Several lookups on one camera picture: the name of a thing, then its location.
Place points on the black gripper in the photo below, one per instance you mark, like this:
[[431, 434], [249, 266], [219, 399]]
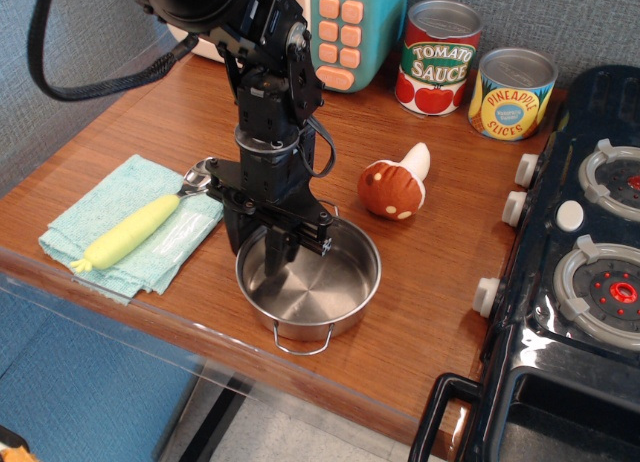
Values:
[[271, 189]]

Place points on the stainless steel pot bowl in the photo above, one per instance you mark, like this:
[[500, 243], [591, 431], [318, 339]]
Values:
[[314, 298]]

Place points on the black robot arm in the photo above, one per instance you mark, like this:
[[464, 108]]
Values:
[[269, 120]]

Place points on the light blue cloth napkin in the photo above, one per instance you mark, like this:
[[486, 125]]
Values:
[[152, 266]]

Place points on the brown plush mushroom toy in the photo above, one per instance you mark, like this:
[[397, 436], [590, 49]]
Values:
[[396, 190]]

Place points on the teal toy microwave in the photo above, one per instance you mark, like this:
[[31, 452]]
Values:
[[360, 32]]

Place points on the white stove knob lower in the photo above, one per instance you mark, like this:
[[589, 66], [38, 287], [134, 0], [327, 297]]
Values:
[[485, 295]]

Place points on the white stove knob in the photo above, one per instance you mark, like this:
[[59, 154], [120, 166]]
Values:
[[514, 207], [526, 169], [485, 295]]

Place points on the white stove knob middle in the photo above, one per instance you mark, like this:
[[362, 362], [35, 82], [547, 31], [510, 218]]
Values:
[[514, 207]]

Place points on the tomato sauce can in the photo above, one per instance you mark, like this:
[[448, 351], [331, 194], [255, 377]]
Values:
[[440, 43]]

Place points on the white stove knob upper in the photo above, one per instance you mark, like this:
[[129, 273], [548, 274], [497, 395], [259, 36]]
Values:
[[526, 169]]

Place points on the pineapple slices can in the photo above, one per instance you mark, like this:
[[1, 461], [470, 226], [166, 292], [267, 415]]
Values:
[[513, 88]]

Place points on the orange object bottom corner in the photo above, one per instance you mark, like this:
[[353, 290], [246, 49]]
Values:
[[17, 454]]

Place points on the black toy stove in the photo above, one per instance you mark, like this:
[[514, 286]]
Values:
[[560, 376]]

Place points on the yellow-handled metal spoon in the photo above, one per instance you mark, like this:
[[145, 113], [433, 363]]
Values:
[[117, 243]]

